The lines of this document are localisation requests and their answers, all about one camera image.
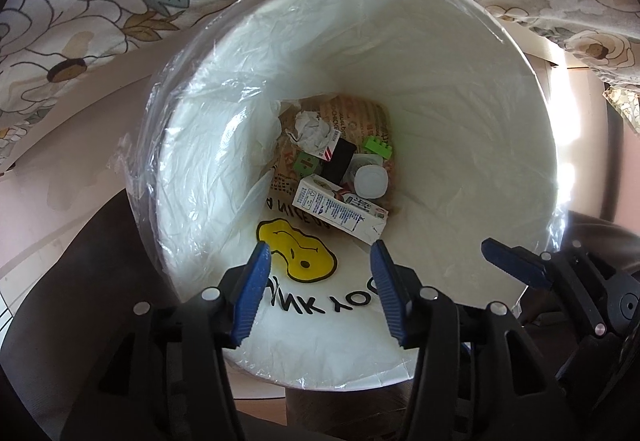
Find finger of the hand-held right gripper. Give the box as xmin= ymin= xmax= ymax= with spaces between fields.
xmin=481 ymin=237 xmax=608 ymax=338

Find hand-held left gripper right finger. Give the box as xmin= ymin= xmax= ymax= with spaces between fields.
xmin=369 ymin=239 xmax=576 ymax=441

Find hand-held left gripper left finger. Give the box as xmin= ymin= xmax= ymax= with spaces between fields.
xmin=60 ymin=241 xmax=273 ymax=441

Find white milk carton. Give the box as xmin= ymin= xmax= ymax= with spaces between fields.
xmin=291 ymin=173 xmax=390 ymax=242

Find white trash bin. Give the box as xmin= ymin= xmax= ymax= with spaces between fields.
xmin=122 ymin=0 xmax=568 ymax=394

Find green cube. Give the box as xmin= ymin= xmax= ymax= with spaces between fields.
xmin=292 ymin=150 xmax=323 ymax=178

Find paper ball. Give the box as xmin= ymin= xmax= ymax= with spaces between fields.
xmin=286 ymin=110 xmax=328 ymax=154

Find white round lid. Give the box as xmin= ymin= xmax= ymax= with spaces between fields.
xmin=347 ymin=153 xmax=390 ymax=199

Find black flat item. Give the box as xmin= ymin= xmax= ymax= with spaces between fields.
xmin=322 ymin=141 xmax=357 ymax=186

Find green toy brick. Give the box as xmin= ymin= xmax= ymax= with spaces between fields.
xmin=362 ymin=135 xmax=396 ymax=160

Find brown printed paper bag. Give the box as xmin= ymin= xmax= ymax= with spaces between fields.
xmin=270 ymin=93 xmax=396 ymax=222

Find person's dark trousers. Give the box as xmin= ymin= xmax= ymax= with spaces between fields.
xmin=0 ymin=193 xmax=176 ymax=441

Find white printed plastic bin liner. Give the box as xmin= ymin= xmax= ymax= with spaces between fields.
xmin=107 ymin=0 xmax=571 ymax=387

